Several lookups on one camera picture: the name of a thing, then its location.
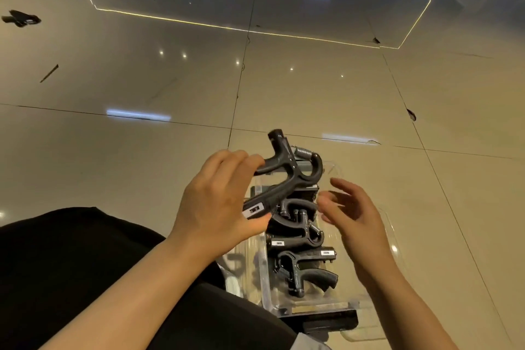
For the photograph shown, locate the black trousers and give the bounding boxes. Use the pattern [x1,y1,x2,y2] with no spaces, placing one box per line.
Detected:
[0,207,298,350]

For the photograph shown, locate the person's left hand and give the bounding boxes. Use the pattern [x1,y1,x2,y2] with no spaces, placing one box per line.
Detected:
[168,149,272,263]

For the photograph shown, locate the black spring hand gripper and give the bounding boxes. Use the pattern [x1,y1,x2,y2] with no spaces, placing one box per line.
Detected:
[262,183,320,219]
[265,210,325,251]
[242,129,325,220]
[273,246,340,299]

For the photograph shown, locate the white right shoe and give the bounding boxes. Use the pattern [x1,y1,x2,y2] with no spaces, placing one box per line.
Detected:
[289,332,333,350]

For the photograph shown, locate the clear plastic storage box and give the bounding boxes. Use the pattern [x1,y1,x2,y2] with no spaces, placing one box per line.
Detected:
[249,160,405,334]

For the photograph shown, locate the person's right hand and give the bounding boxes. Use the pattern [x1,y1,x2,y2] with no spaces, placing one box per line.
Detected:
[316,177,401,287]

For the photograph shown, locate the group of black hand grippers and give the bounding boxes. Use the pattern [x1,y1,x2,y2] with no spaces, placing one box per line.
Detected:
[1,9,43,28]

